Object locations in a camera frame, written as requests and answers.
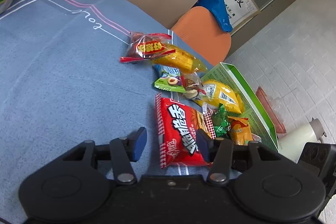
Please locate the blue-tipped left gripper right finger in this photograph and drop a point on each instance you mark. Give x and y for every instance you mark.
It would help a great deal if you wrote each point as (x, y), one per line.
(217, 152)

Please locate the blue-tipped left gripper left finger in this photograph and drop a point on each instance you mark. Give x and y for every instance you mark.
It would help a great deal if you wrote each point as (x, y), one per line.
(125, 150)

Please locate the orange snack packet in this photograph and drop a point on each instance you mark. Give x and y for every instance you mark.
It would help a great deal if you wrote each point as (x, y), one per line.
(240, 131)

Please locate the red chips bag with mouth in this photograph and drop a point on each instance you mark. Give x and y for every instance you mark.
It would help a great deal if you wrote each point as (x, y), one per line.
(177, 125)

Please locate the yellow snack bag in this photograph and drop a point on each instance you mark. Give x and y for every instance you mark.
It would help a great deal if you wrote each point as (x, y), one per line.
(216, 94)

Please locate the green wrapped candy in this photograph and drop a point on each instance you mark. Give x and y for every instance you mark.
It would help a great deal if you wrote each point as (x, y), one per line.
(221, 122)

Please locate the cream thermos jug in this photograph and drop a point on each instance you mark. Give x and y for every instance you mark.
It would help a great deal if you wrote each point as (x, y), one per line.
(291, 145)

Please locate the green open cardboard box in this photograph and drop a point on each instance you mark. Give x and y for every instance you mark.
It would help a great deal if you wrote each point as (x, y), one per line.
(259, 120)

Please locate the clear wrapped pastry snack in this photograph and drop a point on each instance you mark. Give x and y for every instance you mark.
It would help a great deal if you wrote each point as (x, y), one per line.
(193, 86)

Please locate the small green candy packet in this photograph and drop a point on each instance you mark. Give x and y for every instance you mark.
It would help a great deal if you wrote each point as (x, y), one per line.
(169, 79)

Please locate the yellow corn packet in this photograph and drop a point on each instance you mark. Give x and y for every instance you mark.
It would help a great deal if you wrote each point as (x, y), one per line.
(181, 59)

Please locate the red dates snack packet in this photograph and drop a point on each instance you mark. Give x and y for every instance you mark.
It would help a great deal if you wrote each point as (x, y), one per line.
(147, 47)

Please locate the right orange chair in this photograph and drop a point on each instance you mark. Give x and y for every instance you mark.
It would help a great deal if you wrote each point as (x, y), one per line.
(199, 29)

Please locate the white poster with calligraphy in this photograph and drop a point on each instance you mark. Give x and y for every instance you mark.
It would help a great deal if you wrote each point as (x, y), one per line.
(241, 11)

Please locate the blue plastic bag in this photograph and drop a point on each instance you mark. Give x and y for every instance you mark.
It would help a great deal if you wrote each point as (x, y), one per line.
(218, 9)

